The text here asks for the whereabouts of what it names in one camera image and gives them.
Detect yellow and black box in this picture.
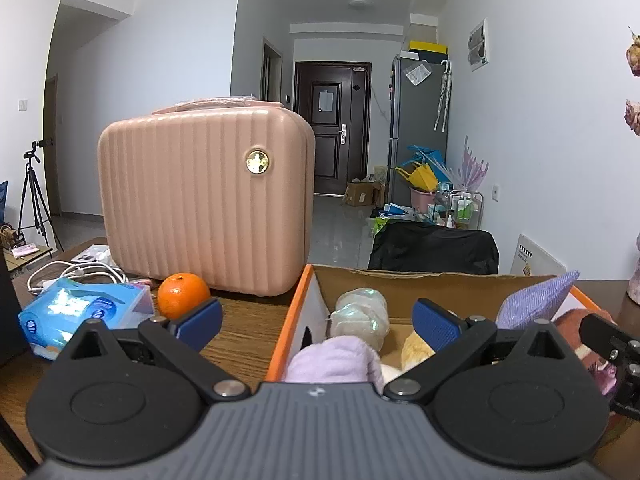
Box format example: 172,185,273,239
409,40,450,56

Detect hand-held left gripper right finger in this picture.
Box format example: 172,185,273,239
382,298,583,403

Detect white wall panel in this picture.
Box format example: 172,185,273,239
467,19,490,72

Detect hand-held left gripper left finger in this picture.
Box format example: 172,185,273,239
55,298,251,402

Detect black panel at left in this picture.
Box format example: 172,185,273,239
0,255,31,367

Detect dark brown door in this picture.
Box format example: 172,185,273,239
294,61,372,196

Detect white charger cable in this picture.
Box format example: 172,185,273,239
27,259,129,297

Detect blue folded stool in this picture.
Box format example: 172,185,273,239
406,145,449,181

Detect grey refrigerator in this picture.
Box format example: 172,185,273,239
389,55,451,209

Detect open cardboard box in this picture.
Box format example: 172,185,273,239
345,177,387,209

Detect dried pink roses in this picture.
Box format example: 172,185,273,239
625,25,640,137

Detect pink ribbed suitcase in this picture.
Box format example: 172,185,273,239
97,96,317,296

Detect orange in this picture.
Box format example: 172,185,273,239
157,272,212,321

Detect black chair back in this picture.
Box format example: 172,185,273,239
367,222,500,276

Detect purple feather wall decor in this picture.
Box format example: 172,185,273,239
462,135,490,191

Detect pink bucket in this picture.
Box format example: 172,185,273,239
410,187,437,214

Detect clear folded umbrella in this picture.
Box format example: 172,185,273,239
435,60,454,134

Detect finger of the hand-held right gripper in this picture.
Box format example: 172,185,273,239
580,312,640,420

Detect wire cart with bottles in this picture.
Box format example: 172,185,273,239
435,182,485,231

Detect black tripod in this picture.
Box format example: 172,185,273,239
17,139,65,254

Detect yellow bag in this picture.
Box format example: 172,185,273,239
397,162,437,191

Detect red cardboard box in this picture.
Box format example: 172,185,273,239
265,263,617,387

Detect blue tissue pack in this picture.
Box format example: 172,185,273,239
18,277,156,364

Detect lavender drawstring pouch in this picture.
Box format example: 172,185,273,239
496,270,581,332

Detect yellow and white plush toy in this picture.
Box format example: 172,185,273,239
381,329,437,386

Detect small side table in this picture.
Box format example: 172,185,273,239
0,242,55,277

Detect lavender fluffy plush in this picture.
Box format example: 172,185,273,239
285,336,386,397

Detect white flat board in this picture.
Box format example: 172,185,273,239
515,233,569,277

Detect pink textured vase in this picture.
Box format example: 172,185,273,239
628,232,640,307

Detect pink layered sponge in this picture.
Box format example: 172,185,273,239
552,308,619,362

